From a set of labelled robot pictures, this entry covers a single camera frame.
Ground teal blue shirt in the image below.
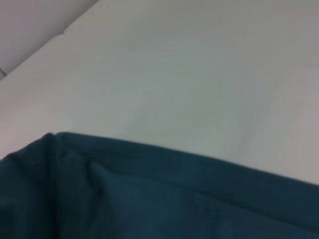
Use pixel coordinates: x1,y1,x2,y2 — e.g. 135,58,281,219
0,131,319,239

